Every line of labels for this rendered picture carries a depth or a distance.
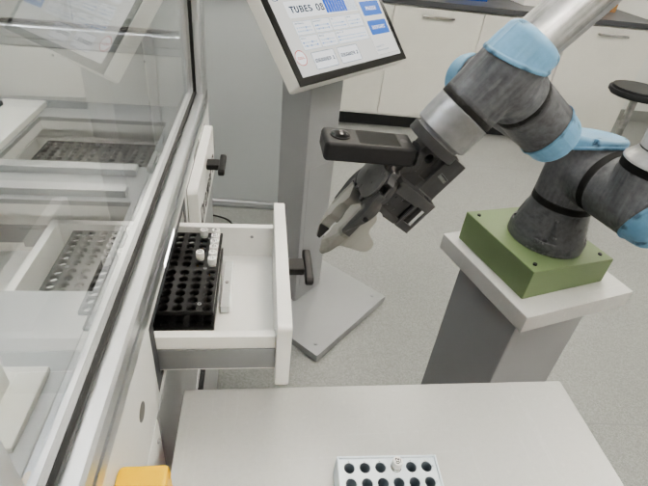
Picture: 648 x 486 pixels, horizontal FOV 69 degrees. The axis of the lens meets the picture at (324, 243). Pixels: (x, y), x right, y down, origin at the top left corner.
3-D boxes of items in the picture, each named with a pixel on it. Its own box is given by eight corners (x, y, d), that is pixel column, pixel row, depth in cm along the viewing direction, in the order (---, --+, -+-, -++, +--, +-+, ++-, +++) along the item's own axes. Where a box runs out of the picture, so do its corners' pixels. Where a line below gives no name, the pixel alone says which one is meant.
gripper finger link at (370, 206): (352, 242, 60) (398, 190, 58) (343, 236, 59) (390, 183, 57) (343, 226, 64) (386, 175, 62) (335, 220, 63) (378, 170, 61)
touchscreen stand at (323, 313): (384, 301, 200) (442, 50, 141) (316, 362, 170) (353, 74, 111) (296, 250, 223) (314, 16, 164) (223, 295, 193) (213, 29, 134)
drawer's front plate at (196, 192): (214, 170, 108) (212, 124, 102) (201, 244, 85) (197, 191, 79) (206, 170, 108) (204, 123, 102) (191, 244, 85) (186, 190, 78)
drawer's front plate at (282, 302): (282, 254, 85) (284, 201, 79) (287, 387, 62) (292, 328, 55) (271, 254, 85) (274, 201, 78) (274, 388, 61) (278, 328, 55)
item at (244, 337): (272, 252, 83) (273, 223, 79) (274, 369, 62) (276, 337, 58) (26, 248, 77) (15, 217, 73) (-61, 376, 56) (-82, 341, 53)
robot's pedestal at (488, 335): (458, 402, 161) (538, 215, 117) (516, 485, 139) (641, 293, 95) (381, 425, 151) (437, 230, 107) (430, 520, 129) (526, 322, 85)
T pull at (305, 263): (309, 255, 72) (310, 247, 71) (313, 286, 66) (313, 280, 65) (285, 255, 72) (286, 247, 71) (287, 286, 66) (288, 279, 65)
